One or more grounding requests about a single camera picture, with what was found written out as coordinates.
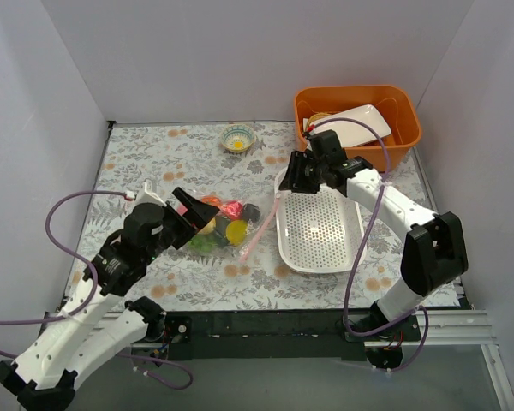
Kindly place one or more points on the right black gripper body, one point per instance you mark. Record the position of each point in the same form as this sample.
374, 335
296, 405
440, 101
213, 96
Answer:
307, 172

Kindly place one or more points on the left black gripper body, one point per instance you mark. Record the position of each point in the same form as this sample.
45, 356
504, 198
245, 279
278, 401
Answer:
176, 223

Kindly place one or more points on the yellow lemon toy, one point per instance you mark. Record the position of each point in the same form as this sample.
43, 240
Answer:
209, 228

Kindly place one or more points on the orange pumpkin toy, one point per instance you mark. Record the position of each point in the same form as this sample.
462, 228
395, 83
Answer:
212, 200

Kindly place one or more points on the green grapes toy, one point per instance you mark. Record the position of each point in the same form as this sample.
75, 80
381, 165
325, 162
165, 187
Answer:
203, 243

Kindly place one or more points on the yellow starfruit toy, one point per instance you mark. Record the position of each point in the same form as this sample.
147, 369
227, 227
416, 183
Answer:
236, 232

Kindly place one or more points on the clear zip top bag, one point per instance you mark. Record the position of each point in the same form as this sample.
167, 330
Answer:
268, 207

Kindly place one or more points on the green avocado toy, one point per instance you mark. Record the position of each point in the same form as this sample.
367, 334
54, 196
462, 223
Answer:
251, 213

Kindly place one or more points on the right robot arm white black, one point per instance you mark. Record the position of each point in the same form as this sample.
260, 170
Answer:
434, 251

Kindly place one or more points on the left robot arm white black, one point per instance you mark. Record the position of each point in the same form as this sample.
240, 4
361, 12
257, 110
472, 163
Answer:
48, 373

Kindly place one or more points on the woven straw coaster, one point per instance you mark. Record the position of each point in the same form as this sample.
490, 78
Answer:
316, 117

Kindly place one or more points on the white perforated plastic basket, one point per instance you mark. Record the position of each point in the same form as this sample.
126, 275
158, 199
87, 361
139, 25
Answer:
317, 233

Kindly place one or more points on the floral table mat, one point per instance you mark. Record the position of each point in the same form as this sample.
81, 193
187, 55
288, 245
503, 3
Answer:
191, 157

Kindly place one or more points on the small patterned bowl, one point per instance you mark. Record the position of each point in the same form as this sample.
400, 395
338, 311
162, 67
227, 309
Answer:
237, 138

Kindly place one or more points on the orange plastic tub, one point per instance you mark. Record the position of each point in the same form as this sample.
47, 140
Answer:
386, 109

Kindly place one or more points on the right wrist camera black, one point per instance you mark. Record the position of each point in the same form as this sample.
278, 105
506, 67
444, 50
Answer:
326, 147

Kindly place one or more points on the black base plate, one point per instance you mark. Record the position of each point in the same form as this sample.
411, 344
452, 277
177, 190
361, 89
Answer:
273, 334

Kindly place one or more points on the aluminium frame rail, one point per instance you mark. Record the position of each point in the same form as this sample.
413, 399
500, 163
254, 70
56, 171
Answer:
434, 373

